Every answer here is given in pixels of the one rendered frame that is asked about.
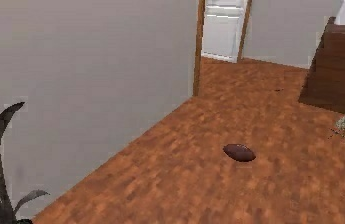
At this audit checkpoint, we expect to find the brown oval ball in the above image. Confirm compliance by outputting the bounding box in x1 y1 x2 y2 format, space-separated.
222 143 257 163

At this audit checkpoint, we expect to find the white room door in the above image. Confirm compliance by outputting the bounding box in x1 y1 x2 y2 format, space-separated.
201 0 250 64

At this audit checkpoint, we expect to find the brown wooden chest of drawers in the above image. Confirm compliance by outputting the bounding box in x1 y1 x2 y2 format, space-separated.
297 16 345 114

